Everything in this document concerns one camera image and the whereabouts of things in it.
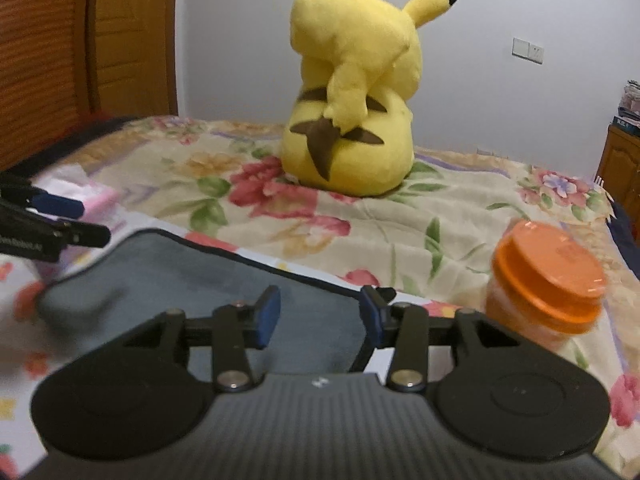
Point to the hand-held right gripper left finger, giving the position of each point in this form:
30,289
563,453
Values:
267,317

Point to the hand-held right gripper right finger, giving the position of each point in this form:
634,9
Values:
371,316

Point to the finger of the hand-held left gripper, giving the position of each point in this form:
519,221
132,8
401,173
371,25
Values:
82,235
55,205

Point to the grey towel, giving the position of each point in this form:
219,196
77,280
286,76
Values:
200,280

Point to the pink tissue pack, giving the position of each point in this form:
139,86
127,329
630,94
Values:
100,202

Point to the floral blanket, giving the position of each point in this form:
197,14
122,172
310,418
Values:
400,230

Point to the slatted wooden panel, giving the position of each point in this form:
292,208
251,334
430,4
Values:
40,50

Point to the orange lidded plastic jar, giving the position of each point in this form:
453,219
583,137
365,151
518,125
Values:
545,280

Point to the wooden door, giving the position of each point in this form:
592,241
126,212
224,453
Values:
135,35

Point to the yellow plush toy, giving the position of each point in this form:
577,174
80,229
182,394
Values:
350,110

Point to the dark blue cloth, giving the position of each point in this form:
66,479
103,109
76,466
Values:
627,240

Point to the wooden cabinet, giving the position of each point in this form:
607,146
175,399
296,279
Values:
622,170

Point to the stack of books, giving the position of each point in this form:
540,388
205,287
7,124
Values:
630,107

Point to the white wall switch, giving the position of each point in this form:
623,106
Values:
528,50

